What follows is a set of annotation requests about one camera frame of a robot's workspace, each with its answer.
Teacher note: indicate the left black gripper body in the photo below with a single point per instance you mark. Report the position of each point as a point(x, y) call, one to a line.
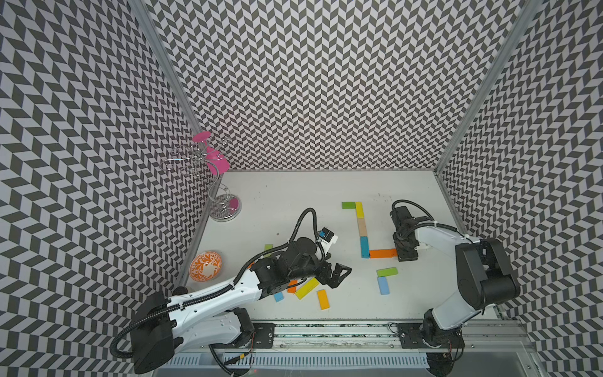
point(323, 272)

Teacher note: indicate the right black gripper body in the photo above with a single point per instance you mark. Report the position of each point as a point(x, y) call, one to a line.
point(405, 247)

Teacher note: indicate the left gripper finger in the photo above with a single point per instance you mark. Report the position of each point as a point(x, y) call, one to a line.
point(335, 281)
point(341, 271)

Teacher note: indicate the orange block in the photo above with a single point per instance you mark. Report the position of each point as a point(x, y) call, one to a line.
point(383, 254)
point(292, 287)

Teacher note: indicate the teal block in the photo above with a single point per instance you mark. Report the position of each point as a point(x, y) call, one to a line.
point(365, 249)

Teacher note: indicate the natural wood block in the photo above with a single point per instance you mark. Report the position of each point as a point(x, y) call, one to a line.
point(362, 227)

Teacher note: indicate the light blue block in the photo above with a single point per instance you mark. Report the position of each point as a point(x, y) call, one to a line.
point(383, 285)

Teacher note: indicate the yellow block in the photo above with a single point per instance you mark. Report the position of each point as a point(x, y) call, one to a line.
point(359, 210)

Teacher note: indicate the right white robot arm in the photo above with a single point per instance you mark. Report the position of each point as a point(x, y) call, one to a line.
point(483, 272)

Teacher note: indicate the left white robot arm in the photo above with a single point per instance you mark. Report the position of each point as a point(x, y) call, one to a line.
point(163, 326)

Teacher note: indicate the yellow-orange block lower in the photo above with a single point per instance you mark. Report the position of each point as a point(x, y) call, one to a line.
point(324, 303)

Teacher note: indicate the yellow-green long block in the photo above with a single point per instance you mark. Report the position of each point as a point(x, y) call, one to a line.
point(308, 287)

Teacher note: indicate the blue block left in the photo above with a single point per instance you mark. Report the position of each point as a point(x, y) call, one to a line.
point(279, 297)

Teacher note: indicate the orange patterned plate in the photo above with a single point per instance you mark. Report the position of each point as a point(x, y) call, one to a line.
point(205, 267)

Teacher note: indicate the black round puck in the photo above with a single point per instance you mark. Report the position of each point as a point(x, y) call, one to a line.
point(180, 291)

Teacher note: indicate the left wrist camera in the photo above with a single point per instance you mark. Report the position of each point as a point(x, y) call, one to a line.
point(327, 236)

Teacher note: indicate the pink wire jewelry stand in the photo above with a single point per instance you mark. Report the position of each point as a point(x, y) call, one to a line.
point(202, 156)

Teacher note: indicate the metal base rail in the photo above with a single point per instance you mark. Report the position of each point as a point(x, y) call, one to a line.
point(501, 347)

